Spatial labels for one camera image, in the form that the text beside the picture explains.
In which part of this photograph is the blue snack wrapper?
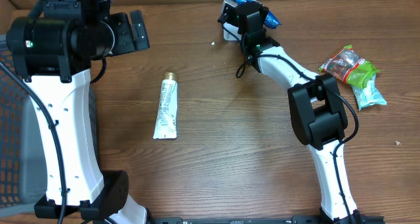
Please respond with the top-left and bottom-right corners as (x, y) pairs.
(232, 0), (282, 30)

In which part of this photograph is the white tube with gold cap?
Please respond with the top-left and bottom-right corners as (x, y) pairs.
(153, 72), (178, 139)

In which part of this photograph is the green snack bag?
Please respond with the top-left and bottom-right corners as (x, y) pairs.
(318, 45), (379, 89)

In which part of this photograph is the light blue tissue pack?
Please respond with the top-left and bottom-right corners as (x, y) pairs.
(352, 74), (387, 110)

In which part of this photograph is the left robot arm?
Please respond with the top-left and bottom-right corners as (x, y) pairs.
(6, 0), (149, 224)

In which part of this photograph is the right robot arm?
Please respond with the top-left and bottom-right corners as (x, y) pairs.
(225, 1), (364, 223)

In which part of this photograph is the white barcode scanner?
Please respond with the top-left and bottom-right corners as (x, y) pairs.
(222, 0), (245, 43)

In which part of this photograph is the grey plastic basket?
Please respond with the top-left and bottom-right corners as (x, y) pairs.
(0, 33), (99, 218)

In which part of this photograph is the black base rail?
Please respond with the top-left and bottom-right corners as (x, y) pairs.
(144, 214), (387, 224)

